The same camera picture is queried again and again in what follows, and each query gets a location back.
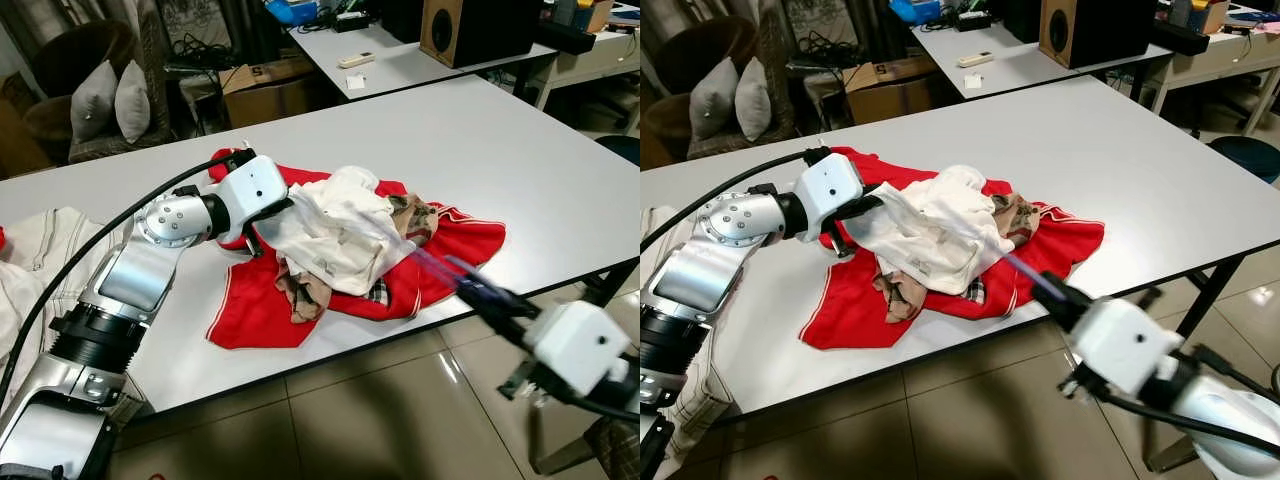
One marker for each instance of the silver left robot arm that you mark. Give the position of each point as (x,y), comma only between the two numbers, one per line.
(140,275)
(715,280)

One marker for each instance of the wooden black speaker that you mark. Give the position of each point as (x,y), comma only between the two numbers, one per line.
(1100,30)
(480,30)

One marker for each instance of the purple plastic hanger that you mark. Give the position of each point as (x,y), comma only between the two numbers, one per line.
(1030,272)
(440,268)

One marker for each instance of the grey pillow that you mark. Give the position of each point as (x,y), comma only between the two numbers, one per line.
(714,98)
(754,98)
(93,100)
(132,100)

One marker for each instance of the blue plastic object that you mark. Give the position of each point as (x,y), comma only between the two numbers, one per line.
(915,10)
(292,12)

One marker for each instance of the small white card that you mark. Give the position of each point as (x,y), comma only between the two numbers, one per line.
(975,80)
(355,82)

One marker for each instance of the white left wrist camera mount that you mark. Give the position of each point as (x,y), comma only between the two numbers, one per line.
(250,190)
(830,190)

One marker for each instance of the small black device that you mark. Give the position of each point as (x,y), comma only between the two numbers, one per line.
(352,20)
(975,18)

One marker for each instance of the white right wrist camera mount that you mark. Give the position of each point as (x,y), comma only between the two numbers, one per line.
(580,345)
(1125,345)

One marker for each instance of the dark wicker armchair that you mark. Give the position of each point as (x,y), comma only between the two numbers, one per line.
(685,50)
(60,60)

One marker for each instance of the brown upholstered bench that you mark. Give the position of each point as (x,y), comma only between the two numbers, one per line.
(615,450)

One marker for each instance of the printed cardboard box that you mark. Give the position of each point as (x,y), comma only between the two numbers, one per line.
(270,95)
(895,92)

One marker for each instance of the dark teal round stool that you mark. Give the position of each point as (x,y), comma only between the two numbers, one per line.
(1245,158)
(620,150)

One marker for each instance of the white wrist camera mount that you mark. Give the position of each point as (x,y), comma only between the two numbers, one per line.
(1125,345)
(580,345)
(250,190)
(830,190)

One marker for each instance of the long black box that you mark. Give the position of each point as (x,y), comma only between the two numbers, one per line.
(575,38)
(1195,38)

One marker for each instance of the red garment white piping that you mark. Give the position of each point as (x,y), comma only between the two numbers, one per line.
(260,310)
(850,310)

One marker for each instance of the white remote control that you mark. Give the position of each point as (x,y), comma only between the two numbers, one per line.
(356,60)
(976,59)

